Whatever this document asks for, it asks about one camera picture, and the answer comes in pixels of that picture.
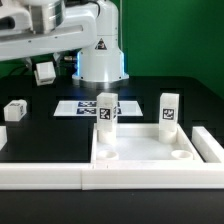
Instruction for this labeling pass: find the white marker base plate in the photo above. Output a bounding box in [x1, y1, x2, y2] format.
[52, 100, 144, 118]

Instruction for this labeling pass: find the white hanging cable right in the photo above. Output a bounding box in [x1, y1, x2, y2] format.
[119, 0, 124, 51]

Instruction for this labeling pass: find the white square table top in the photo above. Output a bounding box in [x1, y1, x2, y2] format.
[91, 123, 203, 163]

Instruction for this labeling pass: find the white U-shaped obstacle fence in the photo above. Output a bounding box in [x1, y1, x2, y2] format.
[0, 126, 224, 190]

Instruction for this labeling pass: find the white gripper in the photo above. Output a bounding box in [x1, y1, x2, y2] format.
[0, 0, 98, 71]

